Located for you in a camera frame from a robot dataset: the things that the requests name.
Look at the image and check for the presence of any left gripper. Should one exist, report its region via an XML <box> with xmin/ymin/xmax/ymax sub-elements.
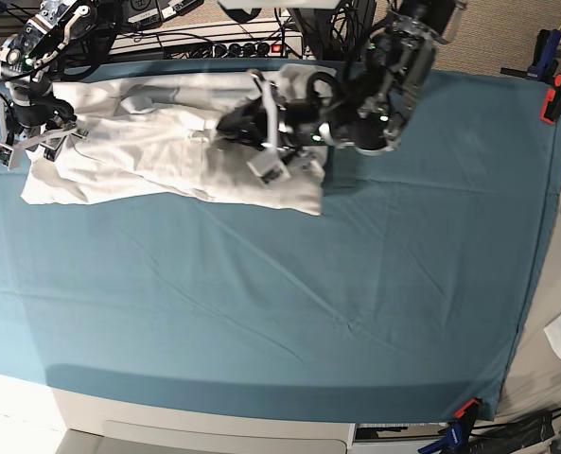
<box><xmin>217</xmin><ymin>68</ymin><xmax>327</xmax><ymax>187</ymax></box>

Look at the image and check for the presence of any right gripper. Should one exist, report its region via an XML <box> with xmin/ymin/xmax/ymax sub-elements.
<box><xmin>0</xmin><ymin>93</ymin><xmax>88</xmax><ymax>169</ymax></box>

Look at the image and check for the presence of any white T-shirt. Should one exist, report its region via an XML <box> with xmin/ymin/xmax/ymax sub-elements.
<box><xmin>21</xmin><ymin>72</ymin><xmax>326</xmax><ymax>216</ymax></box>

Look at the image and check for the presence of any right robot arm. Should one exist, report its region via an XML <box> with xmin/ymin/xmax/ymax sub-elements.
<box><xmin>0</xmin><ymin>1</ymin><xmax>98</xmax><ymax>170</ymax></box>

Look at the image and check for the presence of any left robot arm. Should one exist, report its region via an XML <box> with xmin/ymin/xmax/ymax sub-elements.
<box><xmin>217</xmin><ymin>1</ymin><xmax>467</xmax><ymax>185</ymax></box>

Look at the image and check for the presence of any teal table cloth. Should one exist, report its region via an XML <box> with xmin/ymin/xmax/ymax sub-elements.
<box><xmin>0</xmin><ymin>71</ymin><xmax>561</xmax><ymax>423</ymax></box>

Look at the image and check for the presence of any blue clamp top right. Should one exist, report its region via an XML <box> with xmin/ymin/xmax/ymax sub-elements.
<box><xmin>526</xmin><ymin>29</ymin><xmax>561</xmax><ymax>83</ymax></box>

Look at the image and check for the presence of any blue clamp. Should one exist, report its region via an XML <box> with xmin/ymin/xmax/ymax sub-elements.
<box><xmin>417</xmin><ymin>422</ymin><xmax>465</xmax><ymax>454</ymax></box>
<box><xmin>526</xmin><ymin>29</ymin><xmax>561</xmax><ymax>83</ymax></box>

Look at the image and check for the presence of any orange black clamp top right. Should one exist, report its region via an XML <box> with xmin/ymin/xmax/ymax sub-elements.
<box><xmin>540</xmin><ymin>74</ymin><xmax>561</xmax><ymax>124</ymax></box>

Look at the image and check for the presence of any orange black clamp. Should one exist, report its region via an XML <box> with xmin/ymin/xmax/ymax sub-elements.
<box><xmin>454</xmin><ymin>398</ymin><xmax>482</xmax><ymax>421</ymax></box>
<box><xmin>540</xmin><ymin>74</ymin><xmax>561</xmax><ymax>124</ymax></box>

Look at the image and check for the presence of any orange black clamp bottom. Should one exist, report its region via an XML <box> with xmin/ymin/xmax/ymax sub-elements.
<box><xmin>454</xmin><ymin>398</ymin><xmax>482</xmax><ymax>421</ymax></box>

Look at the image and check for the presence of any blue clamp bottom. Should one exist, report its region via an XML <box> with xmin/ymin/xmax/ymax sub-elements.
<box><xmin>417</xmin><ymin>422</ymin><xmax>465</xmax><ymax>454</ymax></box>

